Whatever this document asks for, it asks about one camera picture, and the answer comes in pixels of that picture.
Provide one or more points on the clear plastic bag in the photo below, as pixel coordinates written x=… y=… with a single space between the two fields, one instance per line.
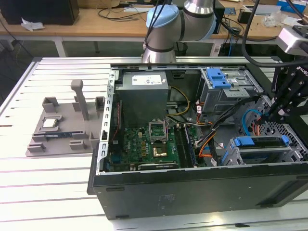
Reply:
x=272 y=19

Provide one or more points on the black mesh waste bin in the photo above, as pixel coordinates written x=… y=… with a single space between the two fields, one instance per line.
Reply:
x=181 y=49

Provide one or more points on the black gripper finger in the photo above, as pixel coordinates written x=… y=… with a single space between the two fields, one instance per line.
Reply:
x=276 y=106
x=292 y=107

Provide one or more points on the blue cardboard box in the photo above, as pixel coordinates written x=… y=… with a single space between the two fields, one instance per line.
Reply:
x=293 y=4

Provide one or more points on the blue plastic drive latch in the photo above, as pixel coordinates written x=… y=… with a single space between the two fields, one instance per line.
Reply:
x=217 y=79

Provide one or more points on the small black device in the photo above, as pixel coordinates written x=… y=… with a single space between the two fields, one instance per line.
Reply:
x=244 y=16

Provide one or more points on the wooden desk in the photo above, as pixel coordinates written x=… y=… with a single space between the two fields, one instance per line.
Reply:
x=96 y=26

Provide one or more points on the black open PC case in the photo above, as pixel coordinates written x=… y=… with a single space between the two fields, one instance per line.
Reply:
x=192 y=192

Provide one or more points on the grey plastic parts rack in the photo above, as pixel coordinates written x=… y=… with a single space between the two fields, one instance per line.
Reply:
x=72 y=113

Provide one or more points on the black graphics card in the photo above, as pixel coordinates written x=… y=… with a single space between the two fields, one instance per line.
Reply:
x=156 y=166

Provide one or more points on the large black box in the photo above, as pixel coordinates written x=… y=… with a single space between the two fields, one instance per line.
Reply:
x=38 y=12

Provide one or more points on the crumpled white paper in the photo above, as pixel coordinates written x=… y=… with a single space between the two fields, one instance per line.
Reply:
x=32 y=25

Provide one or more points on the blue RAM stick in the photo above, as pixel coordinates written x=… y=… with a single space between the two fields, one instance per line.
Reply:
x=191 y=149

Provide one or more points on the grey metal power supply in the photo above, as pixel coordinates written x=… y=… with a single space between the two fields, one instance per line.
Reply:
x=142 y=103

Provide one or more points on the hard disk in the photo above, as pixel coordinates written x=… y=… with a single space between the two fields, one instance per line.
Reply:
x=260 y=141

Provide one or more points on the dark RAM stick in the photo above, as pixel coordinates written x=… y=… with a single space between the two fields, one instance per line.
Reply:
x=57 y=136

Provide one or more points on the green motherboard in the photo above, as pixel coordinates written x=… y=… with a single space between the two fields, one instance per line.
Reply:
x=134 y=144

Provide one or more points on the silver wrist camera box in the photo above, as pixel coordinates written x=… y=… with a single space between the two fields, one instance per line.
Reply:
x=291 y=38

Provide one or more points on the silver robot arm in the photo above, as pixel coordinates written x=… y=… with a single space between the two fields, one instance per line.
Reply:
x=168 y=24

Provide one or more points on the metal drive cage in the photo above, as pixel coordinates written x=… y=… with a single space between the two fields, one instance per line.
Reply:
x=226 y=98

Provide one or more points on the metal CPU socket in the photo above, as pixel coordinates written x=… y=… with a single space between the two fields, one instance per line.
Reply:
x=157 y=130

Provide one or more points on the silver CPU chip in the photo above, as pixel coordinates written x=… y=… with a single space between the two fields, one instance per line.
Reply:
x=49 y=123

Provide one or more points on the metal disk bay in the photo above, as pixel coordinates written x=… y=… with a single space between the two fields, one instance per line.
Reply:
x=298 y=151

